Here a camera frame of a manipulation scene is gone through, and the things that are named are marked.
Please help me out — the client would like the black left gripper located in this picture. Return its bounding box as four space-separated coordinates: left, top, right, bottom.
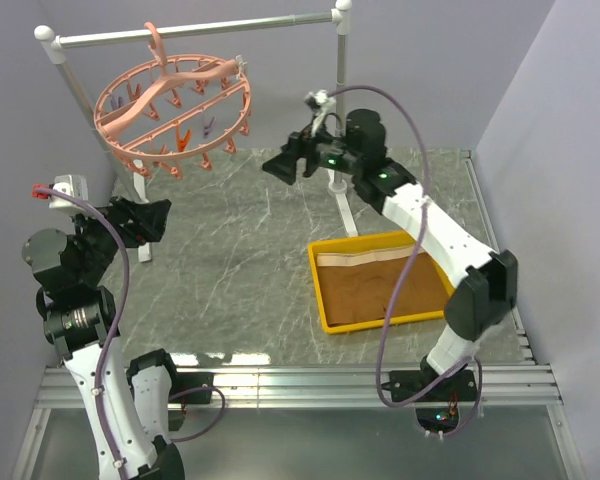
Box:
69 194 169 284

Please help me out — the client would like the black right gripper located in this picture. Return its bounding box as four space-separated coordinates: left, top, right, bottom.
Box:
262 115 363 186

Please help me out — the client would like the pink round clip hanger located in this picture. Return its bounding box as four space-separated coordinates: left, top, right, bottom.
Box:
93 22 252 179

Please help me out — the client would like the brown underwear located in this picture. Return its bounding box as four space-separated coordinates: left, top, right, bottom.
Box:
317 246 450 328

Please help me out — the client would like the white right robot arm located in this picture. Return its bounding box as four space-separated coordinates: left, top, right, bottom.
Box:
262 109 518 402

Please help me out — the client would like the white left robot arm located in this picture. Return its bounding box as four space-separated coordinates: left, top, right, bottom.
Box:
22 186 185 479

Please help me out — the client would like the orange rim clothes peg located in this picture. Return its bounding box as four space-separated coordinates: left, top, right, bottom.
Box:
238 120 250 136

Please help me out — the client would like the white metal drying rack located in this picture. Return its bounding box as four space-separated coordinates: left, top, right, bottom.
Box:
34 1 357 235

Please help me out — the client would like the purple clothes peg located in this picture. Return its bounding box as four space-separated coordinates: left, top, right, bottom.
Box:
202 117 216 139

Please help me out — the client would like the white clothes peg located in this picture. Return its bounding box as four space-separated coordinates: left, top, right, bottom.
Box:
235 55 248 76

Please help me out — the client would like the yellow plastic tray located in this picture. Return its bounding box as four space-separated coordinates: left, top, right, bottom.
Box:
308 231 454 334

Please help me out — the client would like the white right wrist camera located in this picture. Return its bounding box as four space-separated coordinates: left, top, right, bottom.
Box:
304 90 336 137

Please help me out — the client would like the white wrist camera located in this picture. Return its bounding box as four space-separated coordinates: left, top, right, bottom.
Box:
31 174 88 217
304 90 336 137

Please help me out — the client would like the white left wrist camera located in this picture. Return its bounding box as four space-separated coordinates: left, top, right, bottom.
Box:
31 174 88 217

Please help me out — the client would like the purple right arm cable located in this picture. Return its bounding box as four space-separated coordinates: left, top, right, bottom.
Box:
329 84 483 442

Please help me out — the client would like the aluminium rail frame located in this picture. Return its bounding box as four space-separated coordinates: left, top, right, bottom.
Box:
9 149 589 480

